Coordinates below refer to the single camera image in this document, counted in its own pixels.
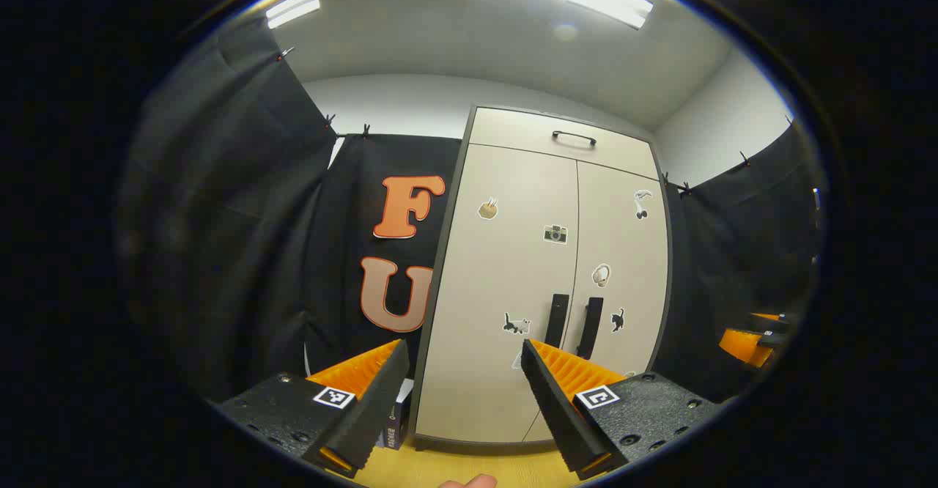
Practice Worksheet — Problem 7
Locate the navy book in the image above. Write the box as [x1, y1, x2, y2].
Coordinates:
[377, 378, 416, 451]

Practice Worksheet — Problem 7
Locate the beige double-door shoe cabinet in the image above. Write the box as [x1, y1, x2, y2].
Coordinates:
[407, 105, 673, 452]

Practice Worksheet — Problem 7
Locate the small ceiling light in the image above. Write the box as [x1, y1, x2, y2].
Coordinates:
[265, 0, 322, 29]

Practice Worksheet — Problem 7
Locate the beige cabinet top drawer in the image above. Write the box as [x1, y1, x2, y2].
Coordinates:
[468, 107, 660, 181]

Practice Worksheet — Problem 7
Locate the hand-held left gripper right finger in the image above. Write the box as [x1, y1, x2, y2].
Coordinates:
[520, 338, 726, 481]

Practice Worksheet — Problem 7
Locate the black backdrop cloth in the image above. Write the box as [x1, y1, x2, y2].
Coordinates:
[117, 15, 825, 404]

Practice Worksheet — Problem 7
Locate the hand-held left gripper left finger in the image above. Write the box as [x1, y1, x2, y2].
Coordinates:
[213, 338, 411, 480]

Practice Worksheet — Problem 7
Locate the beige cabinet door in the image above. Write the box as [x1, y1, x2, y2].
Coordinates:
[414, 144, 580, 445]
[524, 160, 669, 445]

